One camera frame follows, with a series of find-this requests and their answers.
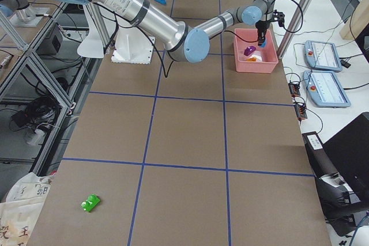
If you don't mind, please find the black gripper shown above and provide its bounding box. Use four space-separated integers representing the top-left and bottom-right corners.
255 20 269 43

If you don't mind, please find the pink plastic box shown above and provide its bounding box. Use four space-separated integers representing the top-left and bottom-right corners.
234 28 278 73

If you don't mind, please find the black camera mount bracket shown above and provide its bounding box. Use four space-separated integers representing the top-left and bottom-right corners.
272 10 285 28

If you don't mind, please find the lower teach pendant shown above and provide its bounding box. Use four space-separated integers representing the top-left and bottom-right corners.
303 70 351 108

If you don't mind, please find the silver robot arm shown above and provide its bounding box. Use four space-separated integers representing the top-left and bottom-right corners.
61 0 275 63

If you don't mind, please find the white canvas bag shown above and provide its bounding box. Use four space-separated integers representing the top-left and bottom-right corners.
1 172 55 245

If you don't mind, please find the small blue block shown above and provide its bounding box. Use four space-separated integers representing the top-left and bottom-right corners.
258 39 267 48

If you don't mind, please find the purple block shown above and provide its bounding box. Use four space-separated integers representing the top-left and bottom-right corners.
243 46 257 56

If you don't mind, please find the aluminium frame post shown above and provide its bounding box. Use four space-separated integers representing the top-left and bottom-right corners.
277 0 312 59

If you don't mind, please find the upper teach pendant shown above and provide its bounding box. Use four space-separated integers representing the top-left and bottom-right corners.
304 40 342 72

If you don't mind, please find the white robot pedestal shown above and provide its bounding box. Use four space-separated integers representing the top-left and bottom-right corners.
77 3 155 65

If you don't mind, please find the green block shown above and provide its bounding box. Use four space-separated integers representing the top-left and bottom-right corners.
81 194 101 212

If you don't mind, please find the teach pendant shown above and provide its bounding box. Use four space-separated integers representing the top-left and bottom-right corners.
303 70 351 108
304 40 342 72

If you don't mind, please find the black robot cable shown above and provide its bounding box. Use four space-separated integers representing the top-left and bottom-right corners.
157 0 303 78

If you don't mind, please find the orange block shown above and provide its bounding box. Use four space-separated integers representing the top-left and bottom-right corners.
246 56 257 62

